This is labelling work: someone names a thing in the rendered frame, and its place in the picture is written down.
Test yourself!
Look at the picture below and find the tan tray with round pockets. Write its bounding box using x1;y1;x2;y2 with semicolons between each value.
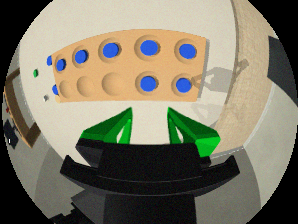
51;29;206;102

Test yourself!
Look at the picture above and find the tan disc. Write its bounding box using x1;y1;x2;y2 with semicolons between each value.
55;94;61;103

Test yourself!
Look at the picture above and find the green disc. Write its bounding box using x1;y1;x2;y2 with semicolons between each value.
33;69;38;78

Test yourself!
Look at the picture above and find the blue disc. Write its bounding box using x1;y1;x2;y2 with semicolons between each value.
176;78;191;93
47;56;52;66
179;44;196;59
56;59;66;71
140;40;158;56
140;76;156;92
52;84;58;95
75;50;88;64
103;43;119;58

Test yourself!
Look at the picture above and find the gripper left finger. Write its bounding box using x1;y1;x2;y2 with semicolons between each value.
80;107;133;143

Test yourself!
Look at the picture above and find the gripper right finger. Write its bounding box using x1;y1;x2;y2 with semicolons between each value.
167;107;221;158

